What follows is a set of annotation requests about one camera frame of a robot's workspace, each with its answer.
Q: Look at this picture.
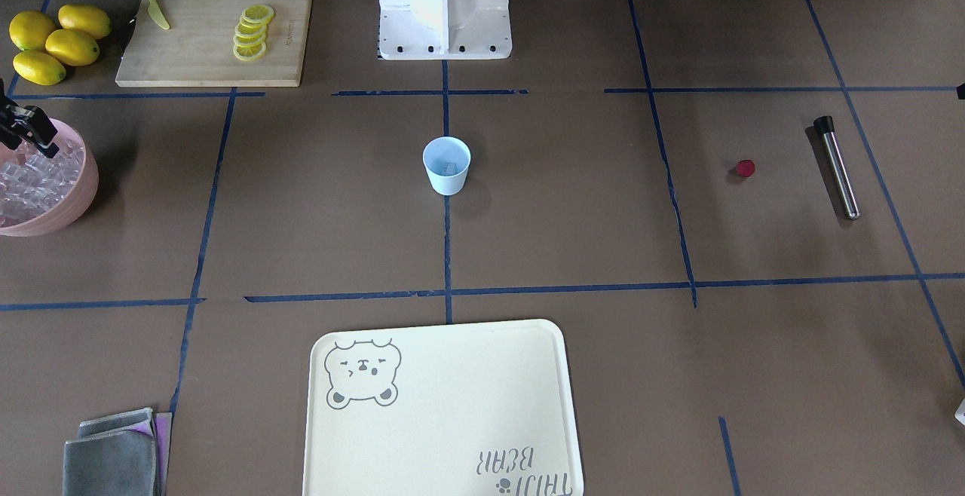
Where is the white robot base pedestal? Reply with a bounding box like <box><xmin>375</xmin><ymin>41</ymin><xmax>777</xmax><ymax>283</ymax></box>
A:
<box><xmin>377</xmin><ymin>0</ymin><xmax>513</xmax><ymax>61</ymax></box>

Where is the pink bowl of ice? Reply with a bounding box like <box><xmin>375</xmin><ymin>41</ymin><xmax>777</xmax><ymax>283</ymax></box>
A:
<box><xmin>1</xmin><ymin>118</ymin><xmax>100</xmax><ymax>236</ymax></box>

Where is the steel muddler black tip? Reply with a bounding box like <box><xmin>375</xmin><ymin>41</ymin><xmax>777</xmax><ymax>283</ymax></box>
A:
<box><xmin>813</xmin><ymin>115</ymin><xmax>861</xmax><ymax>221</ymax></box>

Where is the red strawberry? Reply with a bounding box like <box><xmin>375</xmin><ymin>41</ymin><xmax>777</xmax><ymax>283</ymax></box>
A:
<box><xmin>734</xmin><ymin>159</ymin><xmax>757</xmax><ymax>179</ymax></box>

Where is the yellow-green plastic knife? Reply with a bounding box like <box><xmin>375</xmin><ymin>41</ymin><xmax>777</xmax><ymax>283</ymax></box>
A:
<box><xmin>147</xmin><ymin>0</ymin><xmax>171</xmax><ymax>30</ymax></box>

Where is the cream bear serving tray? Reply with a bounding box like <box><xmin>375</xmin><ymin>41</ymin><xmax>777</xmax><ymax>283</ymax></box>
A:
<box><xmin>301</xmin><ymin>320</ymin><xmax>585</xmax><ymax>495</ymax></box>

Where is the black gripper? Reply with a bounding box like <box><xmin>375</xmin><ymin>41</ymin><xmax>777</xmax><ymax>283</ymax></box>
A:
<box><xmin>0</xmin><ymin>79</ymin><xmax>60</xmax><ymax>158</ymax></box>

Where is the lemon slices row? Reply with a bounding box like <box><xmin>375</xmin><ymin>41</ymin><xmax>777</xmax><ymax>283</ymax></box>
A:
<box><xmin>231</xmin><ymin>4</ymin><xmax>275</xmax><ymax>61</ymax></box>

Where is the whole yellow lemon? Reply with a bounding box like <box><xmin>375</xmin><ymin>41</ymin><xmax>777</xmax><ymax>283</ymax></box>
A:
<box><xmin>57</xmin><ymin>4</ymin><xmax>112</xmax><ymax>40</ymax></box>
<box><xmin>9</xmin><ymin>11</ymin><xmax>58</xmax><ymax>51</ymax></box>
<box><xmin>44</xmin><ymin>29</ymin><xmax>100</xmax><ymax>66</ymax></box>
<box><xmin>11</xmin><ymin>50</ymin><xmax>68</xmax><ymax>86</ymax></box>

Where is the folded grey cloth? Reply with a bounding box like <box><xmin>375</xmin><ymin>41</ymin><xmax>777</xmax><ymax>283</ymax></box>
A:
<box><xmin>62</xmin><ymin>407</ymin><xmax>173</xmax><ymax>495</ymax></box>

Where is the wooden cutting board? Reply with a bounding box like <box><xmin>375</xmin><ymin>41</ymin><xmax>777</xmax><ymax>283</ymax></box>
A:
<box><xmin>116</xmin><ymin>0</ymin><xmax>313</xmax><ymax>87</ymax></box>

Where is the light blue plastic cup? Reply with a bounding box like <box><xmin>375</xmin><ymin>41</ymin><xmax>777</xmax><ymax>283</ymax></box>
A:
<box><xmin>421</xmin><ymin>136</ymin><xmax>472</xmax><ymax>196</ymax></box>

